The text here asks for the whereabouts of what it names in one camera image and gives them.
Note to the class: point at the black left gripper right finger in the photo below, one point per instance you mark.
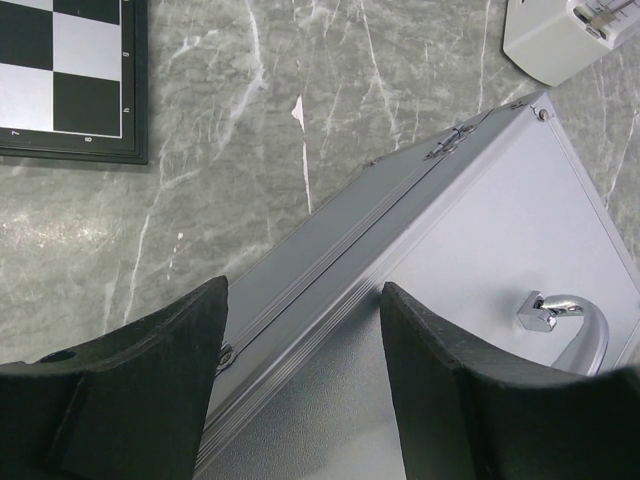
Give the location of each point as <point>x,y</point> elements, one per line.
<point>466,409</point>

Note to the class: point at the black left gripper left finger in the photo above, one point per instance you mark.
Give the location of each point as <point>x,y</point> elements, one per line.
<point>130,404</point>

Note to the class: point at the grey metal first-aid case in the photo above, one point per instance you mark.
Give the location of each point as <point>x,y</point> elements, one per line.
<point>469,222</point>

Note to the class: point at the black and white chessboard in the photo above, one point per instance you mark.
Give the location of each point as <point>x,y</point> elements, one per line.
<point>74,80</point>

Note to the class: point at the white metronome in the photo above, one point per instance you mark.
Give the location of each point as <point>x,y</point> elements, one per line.
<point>553,40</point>

